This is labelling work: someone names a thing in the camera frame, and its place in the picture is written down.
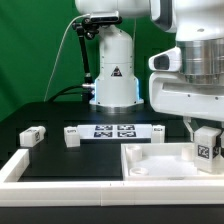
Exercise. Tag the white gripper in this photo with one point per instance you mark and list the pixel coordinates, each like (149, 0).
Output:
(170, 94)

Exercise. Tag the white square table top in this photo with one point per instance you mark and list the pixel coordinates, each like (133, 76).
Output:
(166, 161)

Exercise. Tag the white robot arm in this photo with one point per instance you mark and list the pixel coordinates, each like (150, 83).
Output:
(186, 80)

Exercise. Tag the white U-shaped fence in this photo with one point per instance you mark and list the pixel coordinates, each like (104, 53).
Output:
(15, 193)

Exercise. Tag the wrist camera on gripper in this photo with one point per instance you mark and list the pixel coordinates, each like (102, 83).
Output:
(168, 61)

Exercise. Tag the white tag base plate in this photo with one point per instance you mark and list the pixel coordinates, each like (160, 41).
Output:
(115, 131)

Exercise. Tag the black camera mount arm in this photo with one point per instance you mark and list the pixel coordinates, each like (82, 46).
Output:
(86, 30)

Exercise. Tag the grey camera on mount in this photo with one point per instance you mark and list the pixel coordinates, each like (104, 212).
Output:
(100, 17)

